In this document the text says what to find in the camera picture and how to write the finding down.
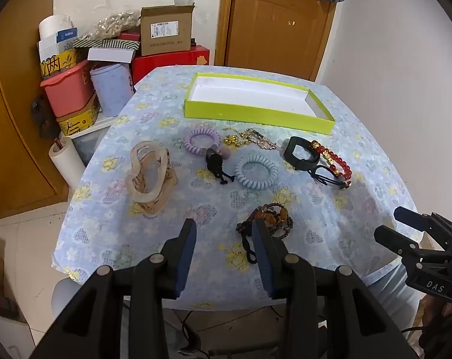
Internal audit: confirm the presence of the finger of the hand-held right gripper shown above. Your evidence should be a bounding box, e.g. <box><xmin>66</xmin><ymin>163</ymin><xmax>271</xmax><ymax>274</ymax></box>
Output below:
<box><xmin>374</xmin><ymin>225</ymin><xmax>423</xmax><ymax>260</ymax></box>
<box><xmin>394</xmin><ymin>206</ymin><xmax>434</xmax><ymax>233</ymax></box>

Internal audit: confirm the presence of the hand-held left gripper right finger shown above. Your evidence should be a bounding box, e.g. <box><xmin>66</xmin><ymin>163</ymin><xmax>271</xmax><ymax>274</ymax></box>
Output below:
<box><xmin>251</xmin><ymin>218</ymin><xmax>417</xmax><ymax>359</ymax></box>

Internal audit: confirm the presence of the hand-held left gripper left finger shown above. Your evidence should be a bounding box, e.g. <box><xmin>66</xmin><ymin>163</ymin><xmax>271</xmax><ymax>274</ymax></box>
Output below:
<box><xmin>29</xmin><ymin>218</ymin><xmax>197</xmax><ymax>359</ymax></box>

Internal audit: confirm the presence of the brown bead bracelet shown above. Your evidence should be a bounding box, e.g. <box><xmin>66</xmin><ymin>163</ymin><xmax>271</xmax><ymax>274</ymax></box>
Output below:
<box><xmin>236</xmin><ymin>203</ymin><xmax>294</xmax><ymax>264</ymax></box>

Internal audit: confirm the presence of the beige lace headband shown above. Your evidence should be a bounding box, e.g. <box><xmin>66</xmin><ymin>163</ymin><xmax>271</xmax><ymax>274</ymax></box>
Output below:
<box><xmin>130</xmin><ymin>150</ymin><xmax>179</xmax><ymax>217</ymax></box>

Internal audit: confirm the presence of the red bead bracelet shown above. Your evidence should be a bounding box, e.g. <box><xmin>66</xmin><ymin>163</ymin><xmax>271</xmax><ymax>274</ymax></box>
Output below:
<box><xmin>310</xmin><ymin>140</ymin><xmax>353</xmax><ymax>189</ymax></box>

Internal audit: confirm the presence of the black cord hair tie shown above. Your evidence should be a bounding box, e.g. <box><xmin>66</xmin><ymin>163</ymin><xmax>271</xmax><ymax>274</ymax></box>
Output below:
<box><xmin>310</xmin><ymin>165</ymin><xmax>346</xmax><ymax>188</ymax></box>

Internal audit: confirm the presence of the black wristband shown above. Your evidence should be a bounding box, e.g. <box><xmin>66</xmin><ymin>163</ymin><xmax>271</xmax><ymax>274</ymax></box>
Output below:
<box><xmin>284</xmin><ymin>136</ymin><xmax>320</xmax><ymax>171</ymax></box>

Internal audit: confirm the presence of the purple coil hair tie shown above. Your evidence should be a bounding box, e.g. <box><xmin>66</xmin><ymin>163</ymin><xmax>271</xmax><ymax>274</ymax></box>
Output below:
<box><xmin>184</xmin><ymin>128</ymin><xmax>222</xmax><ymax>156</ymax></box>

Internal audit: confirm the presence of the green cardboard tray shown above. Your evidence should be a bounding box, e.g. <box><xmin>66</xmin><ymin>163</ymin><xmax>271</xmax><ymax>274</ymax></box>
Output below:
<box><xmin>184</xmin><ymin>72</ymin><xmax>336</xmax><ymax>134</ymax></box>

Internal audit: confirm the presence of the white plastic storage drawer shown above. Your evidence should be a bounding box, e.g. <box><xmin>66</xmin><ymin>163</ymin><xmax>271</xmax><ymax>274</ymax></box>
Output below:
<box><xmin>70</xmin><ymin>114</ymin><xmax>118</xmax><ymax>167</ymax></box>

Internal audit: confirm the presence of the white paper roll red core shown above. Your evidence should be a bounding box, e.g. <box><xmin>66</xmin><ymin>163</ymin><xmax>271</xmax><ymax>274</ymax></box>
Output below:
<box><xmin>48</xmin><ymin>137</ymin><xmax>86</xmax><ymax>191</ymax></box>

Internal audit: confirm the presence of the yellow tin with black characters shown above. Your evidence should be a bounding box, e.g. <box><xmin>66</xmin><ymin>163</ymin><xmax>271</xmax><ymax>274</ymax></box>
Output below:
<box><xmin>40</xmin><ymin>50</ymin><xmax>80</xmax><ymax>81</ymax></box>
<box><xmin>57</xmin><ymin>93</ymin><xmax>100</xmax><ymax>136</ymax></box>

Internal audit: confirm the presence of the light blue round bin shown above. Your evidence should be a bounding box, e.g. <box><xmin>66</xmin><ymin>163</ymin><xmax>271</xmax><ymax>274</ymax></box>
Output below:
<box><xmin>89</xmin><ymin>63</ymin><xmax>135</xmax><ymax>117</ymax></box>

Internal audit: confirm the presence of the large red gift box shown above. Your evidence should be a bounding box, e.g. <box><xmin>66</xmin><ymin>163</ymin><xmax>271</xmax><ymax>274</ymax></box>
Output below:
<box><xmin>130</xmin><ymin>45</ymin><xmax>211</xmax><ymax>85</ymax></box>

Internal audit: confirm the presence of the dark brown object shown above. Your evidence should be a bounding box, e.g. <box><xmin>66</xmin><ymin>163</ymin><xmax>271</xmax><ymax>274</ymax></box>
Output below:
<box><xmin>31</xmin><ymin>97</ymin><xmax>61</xmax><ymax>139</ymax></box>

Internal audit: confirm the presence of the pink plastic bin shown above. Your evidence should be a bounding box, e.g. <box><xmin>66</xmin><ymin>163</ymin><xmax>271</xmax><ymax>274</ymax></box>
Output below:
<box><xmin>40</xmin><ymin>60</ymin><xmax>97</xmax><ymax>117</ymax></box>

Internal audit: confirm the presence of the white flat box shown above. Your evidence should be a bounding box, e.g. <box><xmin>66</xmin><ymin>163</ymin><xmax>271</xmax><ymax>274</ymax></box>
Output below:
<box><xmin>87</xmin><ymin>47</ymin><xmax>134</xmax><ymax>63</ymax></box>

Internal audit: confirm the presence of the wooden cabinet panel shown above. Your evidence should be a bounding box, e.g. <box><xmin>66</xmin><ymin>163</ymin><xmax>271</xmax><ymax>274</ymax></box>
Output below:
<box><xmin>0</xmin><ymin>0</ymin><xmax>70</xmax><ymax>219</ymax></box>

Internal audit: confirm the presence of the brown wooden door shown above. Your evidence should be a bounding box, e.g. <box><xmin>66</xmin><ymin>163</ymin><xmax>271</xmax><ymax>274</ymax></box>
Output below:
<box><xmin>224</xmin><ymin>0</ymin><xmax>337</xmax><ymax>81</ymax></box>

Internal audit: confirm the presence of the open cardboard box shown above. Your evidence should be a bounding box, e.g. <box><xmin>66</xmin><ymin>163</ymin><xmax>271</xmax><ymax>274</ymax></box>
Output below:
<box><xmin>140</xmin><ymin>3</ymin><xmax>195</xmax><ymax>57</ymax></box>

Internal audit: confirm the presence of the green striped flat box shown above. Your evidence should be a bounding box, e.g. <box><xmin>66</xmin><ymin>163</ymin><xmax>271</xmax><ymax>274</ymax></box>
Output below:
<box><xmin>78</xmin><ymin>38</ymin><xmax>140</xmax><ymax>51</ymax></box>

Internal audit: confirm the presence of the bag of beige beads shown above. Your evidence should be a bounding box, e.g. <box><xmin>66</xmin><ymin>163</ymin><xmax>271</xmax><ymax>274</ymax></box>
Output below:
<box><xmin>93</xmin><ymin>11</ymin><xmax>142</xmax><ymax>40</ymax></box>

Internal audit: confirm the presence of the white and blue carton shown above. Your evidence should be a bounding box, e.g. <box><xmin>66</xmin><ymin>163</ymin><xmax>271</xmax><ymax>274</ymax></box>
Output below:
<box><xmin>38</xmin><ymin>28</ymin><xmax>79</xmax><ymax>62</ymax></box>

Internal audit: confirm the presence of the large white paper roll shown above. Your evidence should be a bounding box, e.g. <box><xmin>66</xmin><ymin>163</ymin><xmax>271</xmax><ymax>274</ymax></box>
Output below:
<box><xmin>39</xmin><ymin>14</ymin><xmax>75</xmax><ymax>40</ymax></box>

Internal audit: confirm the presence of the black cable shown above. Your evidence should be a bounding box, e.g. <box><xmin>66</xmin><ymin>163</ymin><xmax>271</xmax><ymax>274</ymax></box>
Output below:
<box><xmin>173</xmin><ymin>305</ymin><xmax>286</xmax><ymax>359</ymax></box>

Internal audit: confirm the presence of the blue coil hair tie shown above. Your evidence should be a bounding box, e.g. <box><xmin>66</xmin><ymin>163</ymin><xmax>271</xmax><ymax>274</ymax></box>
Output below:
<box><xmin>234</xmin><ymin>153</ymin><xmax>278</xmax><ymax>189</ymax></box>

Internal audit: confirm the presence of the pearl chain bracelet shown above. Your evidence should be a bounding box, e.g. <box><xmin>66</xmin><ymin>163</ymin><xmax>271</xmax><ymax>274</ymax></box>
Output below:
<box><xmin>243</xmin><ymin>128</ymin><xmax>285</xmax><ymax>152</ymax></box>

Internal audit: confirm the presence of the gold bead chain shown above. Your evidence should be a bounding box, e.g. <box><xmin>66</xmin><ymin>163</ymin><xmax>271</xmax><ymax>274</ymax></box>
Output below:
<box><xmin>223</xmin><ymin>127</ymin><xmax>249</xmax><ymax>147</ymax></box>

